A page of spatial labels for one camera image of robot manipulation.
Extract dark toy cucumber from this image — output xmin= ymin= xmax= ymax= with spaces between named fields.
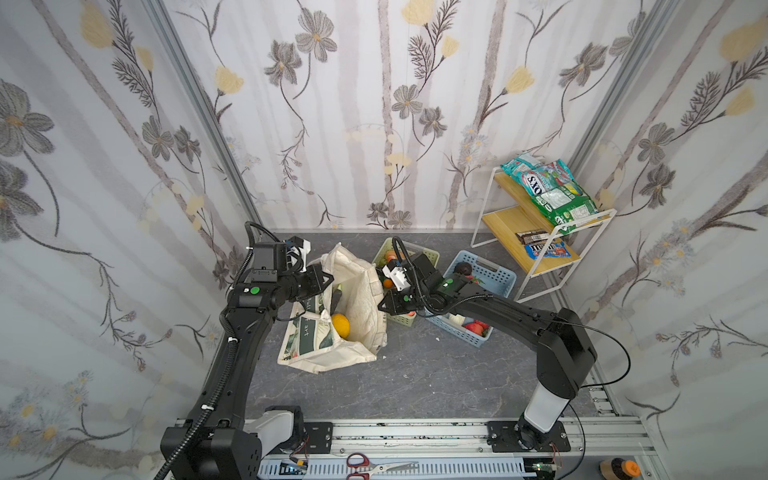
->
xmin=331 ymin=289 xmax=343 ymax=315

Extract light green plastic basket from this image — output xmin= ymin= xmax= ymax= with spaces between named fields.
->
xmin=374 ymin=237 xmax=440 ymax=327

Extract cream canvas grocery bag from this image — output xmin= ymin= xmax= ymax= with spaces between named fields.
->
xmin=277 ymin=244 xmax=388 ymax=374

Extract light blue plastic basket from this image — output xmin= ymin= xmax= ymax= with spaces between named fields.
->
xmin=425 ymin=250 xmax=517 ymax=348

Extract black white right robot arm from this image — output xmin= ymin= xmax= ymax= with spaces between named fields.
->
xmin=378 ymin=254 xmax=597 ymax=450

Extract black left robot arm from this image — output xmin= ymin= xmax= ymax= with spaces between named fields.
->
xmin=155 ymin=264 xmax=334 ymax=479

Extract brown candy bag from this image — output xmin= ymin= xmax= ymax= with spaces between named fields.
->
xmin=516 ymin=230 xmax=549 ymax=245

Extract green snack bag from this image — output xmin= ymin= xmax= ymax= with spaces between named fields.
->
xmin=501 ymin=153 xmax=599 ymax=235

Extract dark brown toy fruit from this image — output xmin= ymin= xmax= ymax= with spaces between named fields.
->
xmin=454 ymin=261 xmax=473 ymax=276

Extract white metal wooden shelf rack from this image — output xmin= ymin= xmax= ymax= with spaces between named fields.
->
xmin=470 ymin=167 xmax=617 ymax=303

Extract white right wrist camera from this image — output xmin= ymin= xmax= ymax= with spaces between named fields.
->
xmin=382 ymin=260 xmax=411 ymax=291

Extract black corrugated cable conduit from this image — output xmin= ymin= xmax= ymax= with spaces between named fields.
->
xmin=152 ymin=338 xmax=240 ymax=480

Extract red handled scissors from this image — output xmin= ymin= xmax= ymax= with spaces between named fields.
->
xmin=346 ymin=452 xmax=418 ymax=480

